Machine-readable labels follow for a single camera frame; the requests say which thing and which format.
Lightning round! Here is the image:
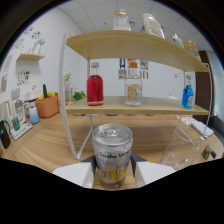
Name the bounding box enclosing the glass jar of limes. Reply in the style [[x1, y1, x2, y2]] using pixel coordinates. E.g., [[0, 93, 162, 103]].
[[200, 141, 218, 161]]

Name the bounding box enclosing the clear drinking glass with ice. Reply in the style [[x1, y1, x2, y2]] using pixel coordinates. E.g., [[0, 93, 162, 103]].
[[159, 126, 205, 172]]

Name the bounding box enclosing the white bottle with blue base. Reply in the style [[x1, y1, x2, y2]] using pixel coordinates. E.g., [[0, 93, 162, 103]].
[[28, 106, 40, 125]]

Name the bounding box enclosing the silver black soda water can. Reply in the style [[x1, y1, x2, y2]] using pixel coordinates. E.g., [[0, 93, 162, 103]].
[[91, 123, 134, 191]]

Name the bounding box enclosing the white tray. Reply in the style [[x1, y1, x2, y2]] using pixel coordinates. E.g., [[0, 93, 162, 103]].
[[9, 122, 34, 140]]

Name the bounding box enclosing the blue curacao bottle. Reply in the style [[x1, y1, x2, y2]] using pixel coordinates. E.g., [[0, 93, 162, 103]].
[[181, 74, 195, 110]]

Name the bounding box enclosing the wooden wall shelf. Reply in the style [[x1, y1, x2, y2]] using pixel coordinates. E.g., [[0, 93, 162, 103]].
[[15, 53, 46, 62]]

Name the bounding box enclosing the multicolour wall poster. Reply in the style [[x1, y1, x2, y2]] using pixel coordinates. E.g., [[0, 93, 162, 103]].
[[139, 59, 149, 80]]

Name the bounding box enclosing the teal cup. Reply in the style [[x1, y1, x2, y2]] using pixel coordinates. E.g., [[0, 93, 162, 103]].
[[10, 115, 21, 132]]

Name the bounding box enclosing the red liquid glass bottle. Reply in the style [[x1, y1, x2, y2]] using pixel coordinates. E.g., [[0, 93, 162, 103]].
[[86, 61, 105, 107]]

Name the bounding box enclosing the large white milk bottle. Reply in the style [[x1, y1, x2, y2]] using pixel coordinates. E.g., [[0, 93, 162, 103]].
[[142, 12, 166, 39]]

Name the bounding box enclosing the white figure ornament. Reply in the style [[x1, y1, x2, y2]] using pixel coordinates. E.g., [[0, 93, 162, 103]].
[[31, 37, 46, 54]]

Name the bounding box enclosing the white-framed two-tier wooden rack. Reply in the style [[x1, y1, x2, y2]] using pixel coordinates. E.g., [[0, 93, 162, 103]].
[[58, 29, 214, 160]]

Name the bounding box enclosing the white zip pouch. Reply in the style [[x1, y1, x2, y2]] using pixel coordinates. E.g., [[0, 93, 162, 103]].
[[189, 119, 214, 138]]

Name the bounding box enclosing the brown door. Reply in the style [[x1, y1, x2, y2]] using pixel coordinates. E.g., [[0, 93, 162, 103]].
[[194, 49, 214, 116]]

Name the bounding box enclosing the clear bottle with orange cap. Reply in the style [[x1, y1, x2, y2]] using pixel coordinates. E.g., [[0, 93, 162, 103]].
[[124, 61, 143, 107]]

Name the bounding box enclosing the clear bottle with green cap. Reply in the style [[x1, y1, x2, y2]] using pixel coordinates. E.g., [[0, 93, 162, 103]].
[[170, 30, 185, 50]]

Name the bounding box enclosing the green potted plant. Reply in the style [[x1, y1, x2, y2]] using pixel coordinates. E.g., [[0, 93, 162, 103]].
[[72, 90, 87, 102]]

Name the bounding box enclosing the black handbag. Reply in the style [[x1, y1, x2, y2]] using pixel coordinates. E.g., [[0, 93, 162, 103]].
[[0, 119, 12, 150]]

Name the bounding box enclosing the glass jar with cork lid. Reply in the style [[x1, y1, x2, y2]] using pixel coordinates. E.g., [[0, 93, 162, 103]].
[[112, 8, 132, 32]]

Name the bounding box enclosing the white flower in pot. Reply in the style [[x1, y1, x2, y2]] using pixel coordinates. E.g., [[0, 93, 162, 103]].
[[64, 69, 74, 101]]

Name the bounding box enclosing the blue wall poster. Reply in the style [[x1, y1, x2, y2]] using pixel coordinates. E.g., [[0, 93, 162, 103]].
[[119, 59, 127, 80]]

